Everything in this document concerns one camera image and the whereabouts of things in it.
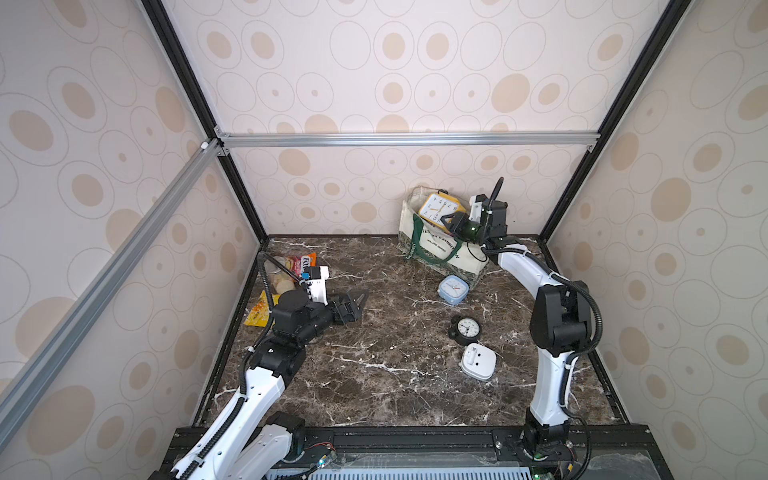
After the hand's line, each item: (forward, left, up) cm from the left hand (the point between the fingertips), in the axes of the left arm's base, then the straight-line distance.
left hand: (366, 294), depth 72 cm
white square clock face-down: (-8, -31, -22) cm, 39 cm away
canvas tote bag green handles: (+29, -20, -15) cm, 38 cm away
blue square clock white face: (+18, -27, -23) cm, 40 cm away
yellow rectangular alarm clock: (+37, -22, -3) cm, 43 cm away
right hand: (+32, -27, -3) cm, 42 cm away
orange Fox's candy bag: (+32, +23, -25) cm, 47 cm away
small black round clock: (+2, -28, -22) cm, 36 cm away
